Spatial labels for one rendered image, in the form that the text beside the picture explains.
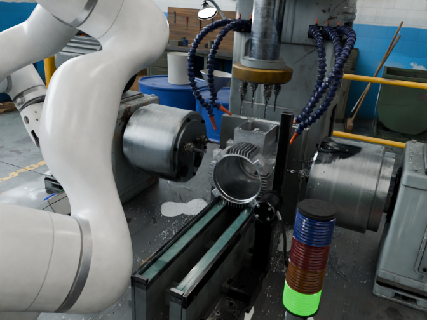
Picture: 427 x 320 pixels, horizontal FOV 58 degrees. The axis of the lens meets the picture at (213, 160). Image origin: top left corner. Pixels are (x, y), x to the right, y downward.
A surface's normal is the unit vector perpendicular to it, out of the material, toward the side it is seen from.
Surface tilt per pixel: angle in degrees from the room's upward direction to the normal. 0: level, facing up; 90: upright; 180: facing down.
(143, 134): 66
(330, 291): 0
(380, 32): 90
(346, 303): 0
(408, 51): 90
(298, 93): 90
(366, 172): 47
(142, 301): 90
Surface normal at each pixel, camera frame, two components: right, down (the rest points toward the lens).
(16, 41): 0.14, -0.04
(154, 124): -0.28, -0.40
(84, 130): 0.41, -0.18
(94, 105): 0.64, -0.18
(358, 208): -0.43, 0.34
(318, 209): 0.06, -0.93
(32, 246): 0.69, -0.38
